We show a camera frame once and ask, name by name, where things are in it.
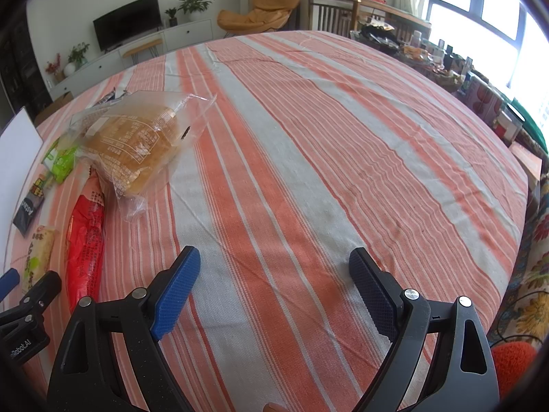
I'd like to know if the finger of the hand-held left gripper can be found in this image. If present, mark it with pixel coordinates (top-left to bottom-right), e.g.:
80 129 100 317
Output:
0 270 63 331
0 268 21 303

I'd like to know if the white board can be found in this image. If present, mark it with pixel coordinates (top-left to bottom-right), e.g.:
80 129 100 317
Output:
0 106 44 269

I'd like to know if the red flower plant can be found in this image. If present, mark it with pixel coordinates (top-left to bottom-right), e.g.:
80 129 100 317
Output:
45 53 66 85

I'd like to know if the brown cardboard box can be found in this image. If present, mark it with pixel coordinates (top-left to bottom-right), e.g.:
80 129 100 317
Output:
33 92 74 126

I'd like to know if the long red snack packet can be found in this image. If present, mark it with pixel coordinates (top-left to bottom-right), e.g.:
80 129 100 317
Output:
65 171 107 315

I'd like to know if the white television cabinet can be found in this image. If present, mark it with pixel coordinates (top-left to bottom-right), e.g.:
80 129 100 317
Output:
50 18 214 92

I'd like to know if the black framed window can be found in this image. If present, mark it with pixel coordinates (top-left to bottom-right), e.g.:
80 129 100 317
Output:
422 0 549 138

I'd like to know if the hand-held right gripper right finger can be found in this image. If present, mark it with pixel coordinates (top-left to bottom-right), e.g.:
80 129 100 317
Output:
348 247 500 412

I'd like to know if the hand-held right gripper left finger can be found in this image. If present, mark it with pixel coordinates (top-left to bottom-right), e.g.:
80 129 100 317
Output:
46 245 202 412

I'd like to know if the black cable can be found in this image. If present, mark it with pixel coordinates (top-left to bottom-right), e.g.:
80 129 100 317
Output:
492 290 549 346

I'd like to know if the floral patterned cloth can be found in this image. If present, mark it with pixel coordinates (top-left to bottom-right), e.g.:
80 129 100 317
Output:
489 189 549 355

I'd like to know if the pale cream snack packet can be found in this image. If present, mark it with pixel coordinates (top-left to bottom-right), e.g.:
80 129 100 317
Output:
21 224 58 293

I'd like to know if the large green potted plant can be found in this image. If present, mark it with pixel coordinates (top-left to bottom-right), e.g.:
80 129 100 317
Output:
176 0 215 22

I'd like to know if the wooden slatted chair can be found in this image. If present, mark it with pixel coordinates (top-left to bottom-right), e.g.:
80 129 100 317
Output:
307 0 362 37

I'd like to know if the black snack packet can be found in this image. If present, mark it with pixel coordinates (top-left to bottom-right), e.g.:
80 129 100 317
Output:
12 194 46 237

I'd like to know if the green plant in white vase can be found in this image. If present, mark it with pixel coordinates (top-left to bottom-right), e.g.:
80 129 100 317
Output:
63 42 91 76

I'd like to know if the orange lounge chair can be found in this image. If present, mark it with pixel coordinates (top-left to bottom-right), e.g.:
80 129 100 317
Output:
216 0 301 39

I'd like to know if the red white box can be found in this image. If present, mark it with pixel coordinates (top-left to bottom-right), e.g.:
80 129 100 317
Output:
468 81 503 126

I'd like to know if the green cloth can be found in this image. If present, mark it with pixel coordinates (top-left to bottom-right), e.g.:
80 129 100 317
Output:
505 98 549 156

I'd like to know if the clear bag of bread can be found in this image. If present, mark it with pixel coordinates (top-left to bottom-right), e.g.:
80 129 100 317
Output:
69 90 219 225

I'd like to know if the small yellow green snack packet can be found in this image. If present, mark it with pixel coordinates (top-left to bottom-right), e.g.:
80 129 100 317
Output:
31 172 55 201

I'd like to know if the orange white striped tablecloth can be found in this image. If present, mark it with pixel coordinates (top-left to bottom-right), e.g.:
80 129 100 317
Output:
3 30 531 412

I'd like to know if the orange knitted cushion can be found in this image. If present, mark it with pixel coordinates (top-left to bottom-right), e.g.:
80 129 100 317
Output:
489 342 540 401

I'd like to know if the black television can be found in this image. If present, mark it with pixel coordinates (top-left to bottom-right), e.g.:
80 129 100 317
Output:
93 0 164 54

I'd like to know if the small dark snack packet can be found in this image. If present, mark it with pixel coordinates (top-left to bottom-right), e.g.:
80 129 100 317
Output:
91 88 130 109

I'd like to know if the wooden bench with wire legs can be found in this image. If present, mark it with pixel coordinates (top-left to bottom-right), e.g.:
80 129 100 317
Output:
122 37 164 59

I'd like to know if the dark display cabinet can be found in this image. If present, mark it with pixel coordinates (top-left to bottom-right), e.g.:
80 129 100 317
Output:
0 19 53 114

